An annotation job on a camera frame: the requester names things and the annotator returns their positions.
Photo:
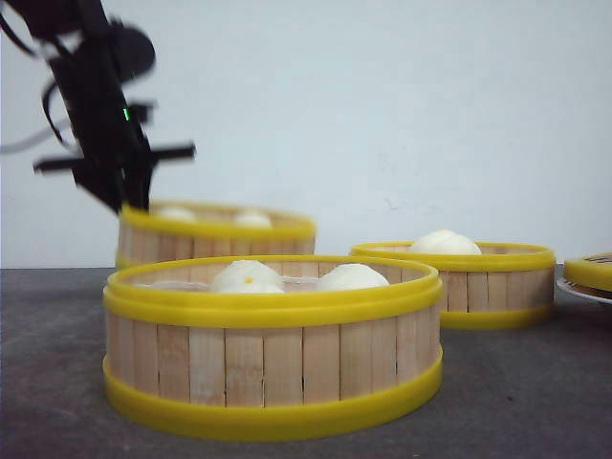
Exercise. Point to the white plate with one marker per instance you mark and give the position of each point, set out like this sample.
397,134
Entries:
585,292

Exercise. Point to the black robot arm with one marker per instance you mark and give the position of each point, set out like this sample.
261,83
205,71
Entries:
73,24

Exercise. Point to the white bun back left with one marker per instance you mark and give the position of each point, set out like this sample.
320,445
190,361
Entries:
176,214

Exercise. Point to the bamboo steamer basket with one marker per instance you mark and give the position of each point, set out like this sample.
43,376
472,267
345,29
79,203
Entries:
270,367
506,285
145,238

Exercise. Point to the white bun with yellow dot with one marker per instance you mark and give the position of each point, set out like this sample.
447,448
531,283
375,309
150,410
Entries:
247,277

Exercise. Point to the white bun back middle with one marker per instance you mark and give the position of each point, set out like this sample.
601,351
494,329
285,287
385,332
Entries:
253,219

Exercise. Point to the yellow bamboo steamer lid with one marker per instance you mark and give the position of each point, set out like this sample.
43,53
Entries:
592,271

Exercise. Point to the white steamed bun front right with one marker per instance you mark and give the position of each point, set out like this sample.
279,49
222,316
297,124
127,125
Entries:
352,276

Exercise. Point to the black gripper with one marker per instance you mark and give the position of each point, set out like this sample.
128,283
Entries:
107,128

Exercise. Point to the white bun in right basket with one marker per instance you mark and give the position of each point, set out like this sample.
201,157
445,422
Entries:
444,241

